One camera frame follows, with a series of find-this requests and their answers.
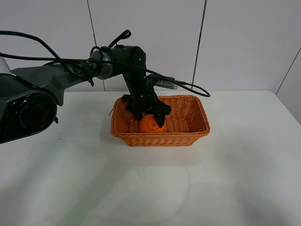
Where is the orange wicker basket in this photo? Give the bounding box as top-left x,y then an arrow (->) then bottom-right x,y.
111,95 -> 210,146

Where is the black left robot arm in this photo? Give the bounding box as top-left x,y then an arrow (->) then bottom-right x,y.
0,45 -> 171,143

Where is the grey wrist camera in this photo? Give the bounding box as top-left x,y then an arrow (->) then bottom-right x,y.
147,74 -> 178,89

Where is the orange fruit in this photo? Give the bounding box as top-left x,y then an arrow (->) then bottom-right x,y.
139,115 -> 165,133

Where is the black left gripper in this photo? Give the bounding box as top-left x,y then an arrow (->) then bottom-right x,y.
121,69 -> 171,128

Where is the black cable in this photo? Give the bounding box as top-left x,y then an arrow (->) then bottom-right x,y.
0,29 -> 211,98

